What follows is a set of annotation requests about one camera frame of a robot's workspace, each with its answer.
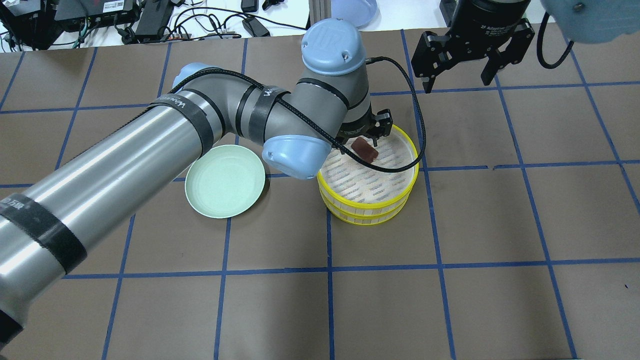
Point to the black power adapter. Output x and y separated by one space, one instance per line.
254 27

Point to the yellow steamer layer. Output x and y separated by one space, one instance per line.
353 186
362 216

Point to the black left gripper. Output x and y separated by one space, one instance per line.
382 123

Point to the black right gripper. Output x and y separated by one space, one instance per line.
487 19

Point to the aluminium frame post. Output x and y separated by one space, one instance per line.
318 10

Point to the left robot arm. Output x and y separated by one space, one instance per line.
49 229

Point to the brown bun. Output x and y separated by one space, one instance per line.
364 150

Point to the blue plate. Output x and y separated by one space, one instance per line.
358 12

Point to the pale green plate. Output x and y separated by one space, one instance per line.
225 182

